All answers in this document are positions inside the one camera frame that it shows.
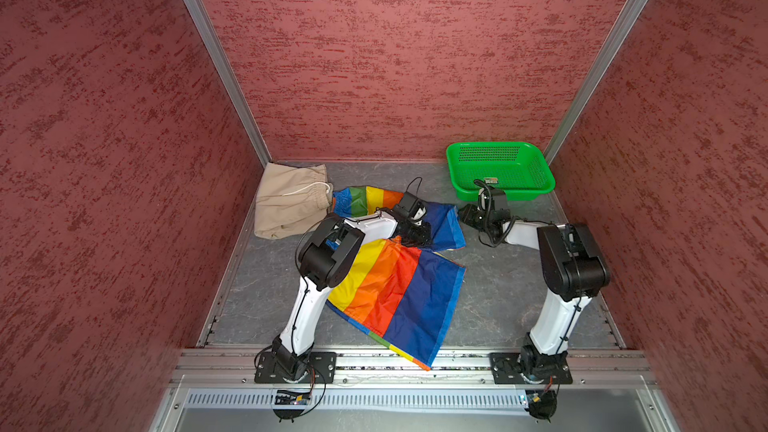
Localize left aluminium corner post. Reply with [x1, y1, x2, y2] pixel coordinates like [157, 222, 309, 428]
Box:
[183, 0, 272, 166]

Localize right circuit board with wires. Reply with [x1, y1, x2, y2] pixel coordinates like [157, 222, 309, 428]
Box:
[526, 379, 559, 422]

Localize circuit board with wires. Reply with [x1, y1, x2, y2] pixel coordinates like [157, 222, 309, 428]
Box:
[272, 367, 328, 423]
[526, 379, 559, 422]

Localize right aluminium corner post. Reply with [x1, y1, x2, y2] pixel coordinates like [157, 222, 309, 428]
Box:
[544, 0, 649, 165]

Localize slotted cable duct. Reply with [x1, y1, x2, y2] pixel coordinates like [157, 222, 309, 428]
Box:
[184, 388, 528, 415]

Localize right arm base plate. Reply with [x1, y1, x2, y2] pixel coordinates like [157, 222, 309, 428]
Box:
[489, 349, 573, 386]

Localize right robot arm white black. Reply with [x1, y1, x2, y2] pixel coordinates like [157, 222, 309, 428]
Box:
[459, 181, 611, 385]

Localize multicolour shorts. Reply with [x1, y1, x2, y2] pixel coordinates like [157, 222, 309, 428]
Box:
[327, 202, 466, 370]

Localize green plastic basket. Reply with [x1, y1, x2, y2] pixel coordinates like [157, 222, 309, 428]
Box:
[446, 142, 556, 202]

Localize aluminium corner post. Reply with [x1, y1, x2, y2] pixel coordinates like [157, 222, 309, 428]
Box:
[544, 0, 649, 165]
[183, 0, 272, 166]

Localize left circuit board with wires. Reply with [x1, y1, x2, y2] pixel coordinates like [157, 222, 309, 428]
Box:
[272, 367, 328, 423]

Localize beige shorts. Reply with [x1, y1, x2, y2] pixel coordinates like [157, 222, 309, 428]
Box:
[254, 163, 333, 240]

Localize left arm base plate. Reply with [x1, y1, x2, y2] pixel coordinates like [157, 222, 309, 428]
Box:
[253, 352, 338, 384]

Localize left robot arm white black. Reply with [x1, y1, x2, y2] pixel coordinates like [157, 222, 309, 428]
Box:
[271, 210, 405, 383]

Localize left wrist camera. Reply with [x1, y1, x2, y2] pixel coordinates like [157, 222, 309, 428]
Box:
[393, 192, 427, 222]

